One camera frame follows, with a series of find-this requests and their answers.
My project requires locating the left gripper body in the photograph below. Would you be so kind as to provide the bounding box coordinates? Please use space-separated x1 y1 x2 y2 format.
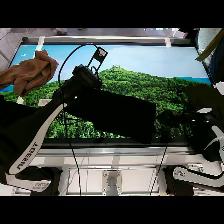
71 64 103 90

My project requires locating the black garment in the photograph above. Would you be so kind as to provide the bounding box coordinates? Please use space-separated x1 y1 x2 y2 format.
63 87 158 145

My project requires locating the brown garment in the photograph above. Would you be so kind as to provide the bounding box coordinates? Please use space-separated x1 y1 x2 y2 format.
0 49 60 98

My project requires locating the black cable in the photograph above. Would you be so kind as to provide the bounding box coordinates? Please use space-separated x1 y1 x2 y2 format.
148 131 170 196
57 43 101 197

